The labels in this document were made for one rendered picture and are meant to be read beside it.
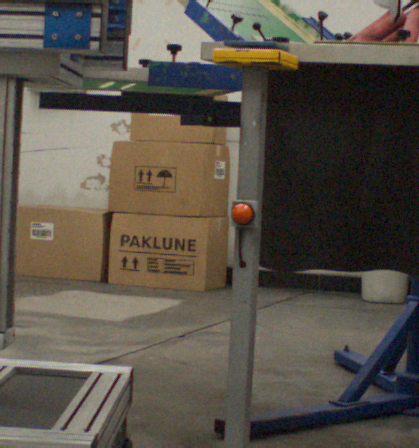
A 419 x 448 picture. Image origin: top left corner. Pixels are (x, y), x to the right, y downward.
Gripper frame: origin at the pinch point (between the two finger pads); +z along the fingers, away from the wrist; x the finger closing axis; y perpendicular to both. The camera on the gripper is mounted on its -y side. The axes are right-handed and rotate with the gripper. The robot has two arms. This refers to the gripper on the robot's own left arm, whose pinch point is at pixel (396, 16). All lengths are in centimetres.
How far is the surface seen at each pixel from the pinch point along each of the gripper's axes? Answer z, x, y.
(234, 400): 83, 79, 13
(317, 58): 16, 60, 5
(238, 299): 63, 79, 14
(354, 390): 103, -53, 17
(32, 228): 81, -364, 282
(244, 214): 47, 83, 12
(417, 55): 15, 60, -15
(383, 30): -4, -66, 16
